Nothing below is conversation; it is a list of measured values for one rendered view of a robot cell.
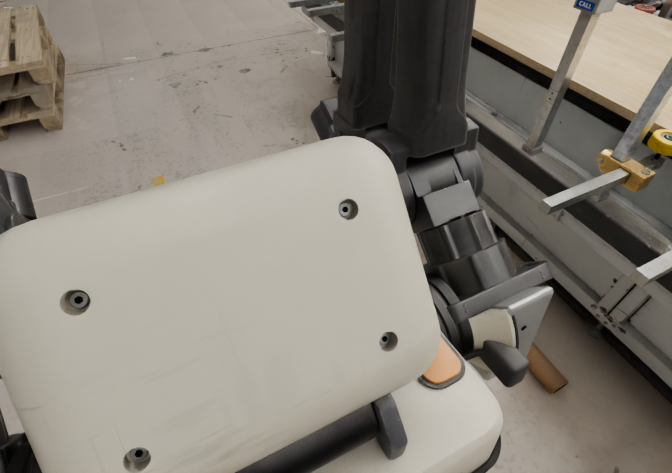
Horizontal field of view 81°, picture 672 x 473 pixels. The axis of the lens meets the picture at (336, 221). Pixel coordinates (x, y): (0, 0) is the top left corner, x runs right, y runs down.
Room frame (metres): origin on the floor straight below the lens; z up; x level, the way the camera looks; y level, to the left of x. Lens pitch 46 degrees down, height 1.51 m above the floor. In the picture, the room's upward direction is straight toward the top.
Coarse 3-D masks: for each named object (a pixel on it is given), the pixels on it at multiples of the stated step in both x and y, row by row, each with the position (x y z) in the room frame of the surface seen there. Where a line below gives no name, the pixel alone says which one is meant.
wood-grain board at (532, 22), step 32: (480, 0) 2.02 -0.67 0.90; (512, 0) 2.02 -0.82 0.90; (544, 0) 2.02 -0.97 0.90; (480, 32) 1.64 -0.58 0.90; (512, 32) 1.64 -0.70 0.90; (544, 32) 1.64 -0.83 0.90; (608, 32) 1.64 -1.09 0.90; (640, 32) 1.64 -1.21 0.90; (544, 64) 1.35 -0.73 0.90; (608, 64) 1.35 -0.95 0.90; (640, 64) 1.35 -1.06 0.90; (608, 96) 1.12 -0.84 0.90; (640, 96) 1.12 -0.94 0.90
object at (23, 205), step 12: (0, 168) 0.36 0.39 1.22; (0, 180) 0.34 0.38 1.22; (12, 180) 0.36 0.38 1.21; (24, 180) 0.37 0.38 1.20; (0, 192) 0.33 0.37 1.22; (12, 192) 0.35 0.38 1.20; (24, 192) 0.36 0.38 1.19; (12, 204) 0.32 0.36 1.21; (24, 204) 0.34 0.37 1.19; (12, 216) 0.28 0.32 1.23; (24, 216) 0.33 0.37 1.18; (36, 216) 0.34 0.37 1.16
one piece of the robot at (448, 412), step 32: (448, 288) 0.20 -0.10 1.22; (448, 320) 0.17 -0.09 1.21; (448, 352) 0.13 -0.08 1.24; (480, 352) 0.16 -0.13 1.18; (416, 384) 0.11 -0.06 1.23; (448, 384) 0.11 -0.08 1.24; (480, 384) 0.11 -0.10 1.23; (416, 416) 0.09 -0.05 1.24; (448, 416) 0.09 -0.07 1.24; (480, 416) 0.09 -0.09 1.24; (416, 448) 0.07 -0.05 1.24; (448, 448) 0.07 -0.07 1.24; (480, 448) 0.07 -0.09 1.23
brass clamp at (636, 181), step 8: (608, 152) 0.91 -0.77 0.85; (600, 160) 0.90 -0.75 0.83; (608, 160) 0.89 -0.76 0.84; (616, 160) 0.87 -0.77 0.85; (632, 160) 0.87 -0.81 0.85; (600, 168) 0.89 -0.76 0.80; (608, 168) 0.88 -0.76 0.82; (616, 168) 0.86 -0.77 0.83; (624, 168) 0.84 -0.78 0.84; (632, 168) 0.84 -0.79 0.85; (640, 168) 0.84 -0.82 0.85; (632, 176) 0.82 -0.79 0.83; (640, 176) 0.81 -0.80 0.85; (648, 176) 0.80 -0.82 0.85; (624, 184) 0.82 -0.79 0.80; (632, 184) 0.81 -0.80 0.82; (640, 184) 0.80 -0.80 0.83
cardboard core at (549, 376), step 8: (528, 352) 0.69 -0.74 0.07; (536, 352) 0.69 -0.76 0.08; (528, 360) 0.67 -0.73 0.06; (536, 360) 0.66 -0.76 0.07; (544, 360) 0.66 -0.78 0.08; (536, 368) 0.63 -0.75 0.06; (544, 368) 0.63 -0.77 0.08; (552, 368) 0.62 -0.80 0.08; (536, 376) 0.61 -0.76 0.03; (544, 376) 0.60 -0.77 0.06; (552, 376) 0.60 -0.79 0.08; (560, 376) 0.60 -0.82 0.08; (544, 384) 0.58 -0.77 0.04; (552, 384) 0.57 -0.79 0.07; (560, 384) 0.57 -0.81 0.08; (552, 392) 0.55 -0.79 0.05
